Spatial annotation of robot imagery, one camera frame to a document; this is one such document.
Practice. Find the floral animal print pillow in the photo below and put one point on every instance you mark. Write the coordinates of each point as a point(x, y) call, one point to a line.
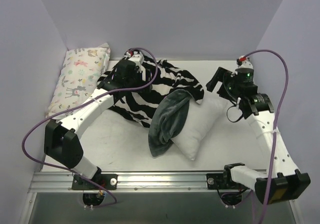
point(78, 77)

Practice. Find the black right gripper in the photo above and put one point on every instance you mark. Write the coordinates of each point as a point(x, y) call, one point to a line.
point(222, 84)

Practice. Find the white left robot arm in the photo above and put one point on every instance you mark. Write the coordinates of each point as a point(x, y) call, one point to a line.
point(62, 139)

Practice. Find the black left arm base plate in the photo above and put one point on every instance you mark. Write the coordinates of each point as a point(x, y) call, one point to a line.
point(106, 180)

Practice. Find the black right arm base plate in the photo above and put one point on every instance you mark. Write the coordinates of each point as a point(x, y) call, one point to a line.
point(216, 181)

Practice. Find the white pillow insert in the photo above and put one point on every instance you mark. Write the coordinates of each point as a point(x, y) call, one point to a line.
point(200, 120)

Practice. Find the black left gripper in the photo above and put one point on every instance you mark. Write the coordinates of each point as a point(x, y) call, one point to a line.
point(141, 82)

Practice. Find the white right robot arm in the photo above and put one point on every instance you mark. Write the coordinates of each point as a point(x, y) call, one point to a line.
point(283, 181)

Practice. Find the zebra pillowcase with grey lining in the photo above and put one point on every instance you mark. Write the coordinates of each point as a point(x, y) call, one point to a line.
point(164, 109)

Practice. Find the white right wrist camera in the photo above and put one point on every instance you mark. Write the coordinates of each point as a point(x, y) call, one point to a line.
point(244, 62)

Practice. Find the aluminium front rail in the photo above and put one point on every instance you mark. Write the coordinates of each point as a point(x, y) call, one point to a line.
point(56, 182)

